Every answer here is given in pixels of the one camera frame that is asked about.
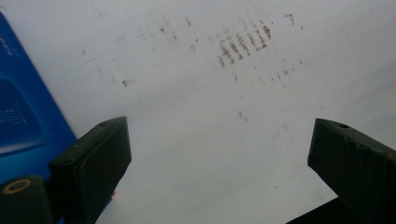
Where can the white paper sheet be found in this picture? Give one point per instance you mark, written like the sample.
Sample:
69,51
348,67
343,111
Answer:
202,109

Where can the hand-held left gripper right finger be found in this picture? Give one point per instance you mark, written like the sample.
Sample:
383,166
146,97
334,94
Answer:
358,168

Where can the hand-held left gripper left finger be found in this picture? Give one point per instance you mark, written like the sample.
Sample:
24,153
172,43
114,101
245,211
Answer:
93,165

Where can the blue cardboard box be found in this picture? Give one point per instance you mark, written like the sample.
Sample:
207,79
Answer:
25,102

